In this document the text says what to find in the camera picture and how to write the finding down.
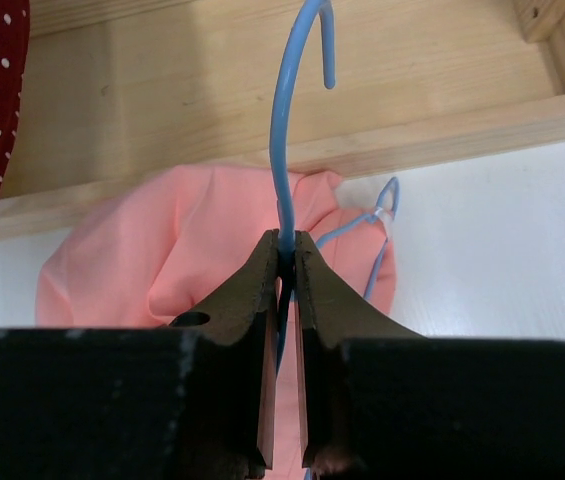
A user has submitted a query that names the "salmon pink skirt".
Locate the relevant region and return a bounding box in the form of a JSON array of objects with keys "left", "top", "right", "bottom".
[{"left": 35, "top": 164, "right": 396, "bottom": 480}]

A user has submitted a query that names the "wooden clothes rack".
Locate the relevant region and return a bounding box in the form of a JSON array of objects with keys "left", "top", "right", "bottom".
[{"left": 0, "top": 1, "right": 565, "bottom": 239}]

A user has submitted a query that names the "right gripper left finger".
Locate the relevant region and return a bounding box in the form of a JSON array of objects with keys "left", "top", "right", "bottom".
[{"left": 172, "top": 230, "right": 278, "bottom": 470}]

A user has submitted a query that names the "blue wire hanger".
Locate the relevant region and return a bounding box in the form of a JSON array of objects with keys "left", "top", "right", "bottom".
[{"left": 268, "top": 1, "right": 400, "bottom": 367}]

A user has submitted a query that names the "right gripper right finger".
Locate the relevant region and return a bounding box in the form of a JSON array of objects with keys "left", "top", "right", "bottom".
[{"left": 295, "top": 231, "right": 423, "bottom": 470}]

